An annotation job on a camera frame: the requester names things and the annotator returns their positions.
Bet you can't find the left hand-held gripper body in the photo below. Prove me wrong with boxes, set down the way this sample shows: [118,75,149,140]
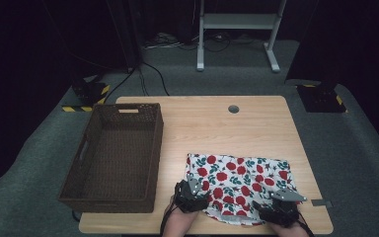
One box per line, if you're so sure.
[174,174,210,213]

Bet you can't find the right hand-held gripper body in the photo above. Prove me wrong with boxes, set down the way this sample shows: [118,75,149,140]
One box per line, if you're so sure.
[260,187,308,228]

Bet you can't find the floral print shirt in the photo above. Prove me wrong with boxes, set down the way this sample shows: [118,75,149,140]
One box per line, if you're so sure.
[186,152,299,227]

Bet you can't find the brown wicker basket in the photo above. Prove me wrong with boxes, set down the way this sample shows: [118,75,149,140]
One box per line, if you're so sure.
[57,102,165,214]

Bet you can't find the person's right hand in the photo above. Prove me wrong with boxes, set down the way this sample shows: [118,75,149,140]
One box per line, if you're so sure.
[270,220,311,237]

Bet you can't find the black stand base striped tape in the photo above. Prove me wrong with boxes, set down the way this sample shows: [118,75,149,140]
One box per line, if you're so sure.
[61,74,112,113]
[296,82,348,114]

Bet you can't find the white metal stand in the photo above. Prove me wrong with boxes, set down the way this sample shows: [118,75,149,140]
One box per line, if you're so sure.
[195,0,288,73]

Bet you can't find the right hand-held gripper cable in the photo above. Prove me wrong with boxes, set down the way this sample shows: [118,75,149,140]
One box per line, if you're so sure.
[296,210,316,237]

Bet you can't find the hand-held gripper cable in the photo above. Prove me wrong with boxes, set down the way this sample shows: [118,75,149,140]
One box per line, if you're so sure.
[159,196,179,237]
[296,210,316,237]

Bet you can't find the left hand-held gripper cable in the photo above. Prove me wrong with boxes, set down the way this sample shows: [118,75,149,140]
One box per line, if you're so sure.
[159,196,179,237]

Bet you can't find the black floor cable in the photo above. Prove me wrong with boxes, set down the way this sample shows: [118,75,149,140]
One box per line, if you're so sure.
[137,65,150,97]
[104,67,137,104]
[140,60,171,97]

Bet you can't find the black coiled cable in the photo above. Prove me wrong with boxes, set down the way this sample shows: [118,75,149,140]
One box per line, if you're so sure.
[203,32,233,53]

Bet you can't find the black stand post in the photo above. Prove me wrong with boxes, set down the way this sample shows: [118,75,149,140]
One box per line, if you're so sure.
[124,0,143,71]

